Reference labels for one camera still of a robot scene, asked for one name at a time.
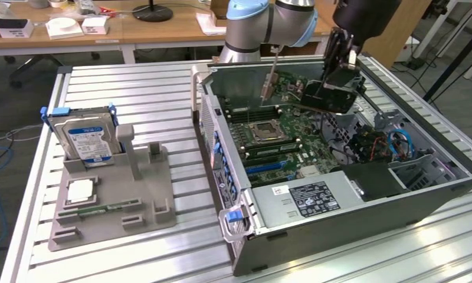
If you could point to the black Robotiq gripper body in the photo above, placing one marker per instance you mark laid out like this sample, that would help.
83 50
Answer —
363 17

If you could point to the black graphics card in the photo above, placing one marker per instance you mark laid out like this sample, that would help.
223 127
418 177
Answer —
327 98

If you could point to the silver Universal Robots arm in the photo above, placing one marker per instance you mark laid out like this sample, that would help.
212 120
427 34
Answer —
259 26

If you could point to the wooden cabinet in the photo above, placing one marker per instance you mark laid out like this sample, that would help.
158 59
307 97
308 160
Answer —
402 35

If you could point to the metal disk bay cage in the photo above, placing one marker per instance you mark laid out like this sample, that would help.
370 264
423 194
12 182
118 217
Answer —
345 126

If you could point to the black slanted pole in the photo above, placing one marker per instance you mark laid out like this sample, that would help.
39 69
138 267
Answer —
453 62

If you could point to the green motherboard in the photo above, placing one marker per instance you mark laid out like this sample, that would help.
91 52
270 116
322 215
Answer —
299 141

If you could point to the CPU socket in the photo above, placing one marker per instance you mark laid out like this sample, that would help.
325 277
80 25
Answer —
267 131

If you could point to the brown cardboard box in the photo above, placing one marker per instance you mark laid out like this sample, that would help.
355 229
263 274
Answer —
218 9

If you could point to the pink and white papers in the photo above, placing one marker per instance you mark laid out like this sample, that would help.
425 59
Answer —
208 25

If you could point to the installed RAM sticks pair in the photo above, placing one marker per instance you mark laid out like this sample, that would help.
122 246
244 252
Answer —
271 149

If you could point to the small silver heat sink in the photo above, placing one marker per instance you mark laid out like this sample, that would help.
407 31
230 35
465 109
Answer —
308 171

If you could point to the blue expansion slot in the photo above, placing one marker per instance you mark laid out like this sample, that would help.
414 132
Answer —
266 167

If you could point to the black round lamp base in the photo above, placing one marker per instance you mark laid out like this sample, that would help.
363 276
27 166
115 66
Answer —
151 14

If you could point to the wooden desk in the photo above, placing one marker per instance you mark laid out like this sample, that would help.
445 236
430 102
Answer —
142 32

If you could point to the grey power supply unit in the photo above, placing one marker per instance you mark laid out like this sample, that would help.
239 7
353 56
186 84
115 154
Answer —
283 203

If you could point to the open black PC case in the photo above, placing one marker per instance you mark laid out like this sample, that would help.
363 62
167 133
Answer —
338 230

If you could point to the small white cardboard box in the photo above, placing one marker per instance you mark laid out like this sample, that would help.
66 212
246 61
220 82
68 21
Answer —
95 26

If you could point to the blue case latch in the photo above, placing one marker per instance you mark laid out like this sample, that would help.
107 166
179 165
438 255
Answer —
232 217

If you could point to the white round part on box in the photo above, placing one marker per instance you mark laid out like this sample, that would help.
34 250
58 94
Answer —
64 26

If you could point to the hard disk in blue caddy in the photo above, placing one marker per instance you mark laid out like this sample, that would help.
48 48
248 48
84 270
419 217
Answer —
87 138

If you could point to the grey parts rack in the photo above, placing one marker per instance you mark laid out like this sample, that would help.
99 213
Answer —
118 188

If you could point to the black office chair base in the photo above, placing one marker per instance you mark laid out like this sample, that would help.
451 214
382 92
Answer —
27 66

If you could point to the green RAM stick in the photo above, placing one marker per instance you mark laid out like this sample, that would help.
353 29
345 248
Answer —
100 208

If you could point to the silver CPU chip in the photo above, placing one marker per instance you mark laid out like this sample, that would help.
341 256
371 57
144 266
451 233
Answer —
80 191

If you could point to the white box with black lid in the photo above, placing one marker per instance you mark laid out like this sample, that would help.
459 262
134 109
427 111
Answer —
14 28

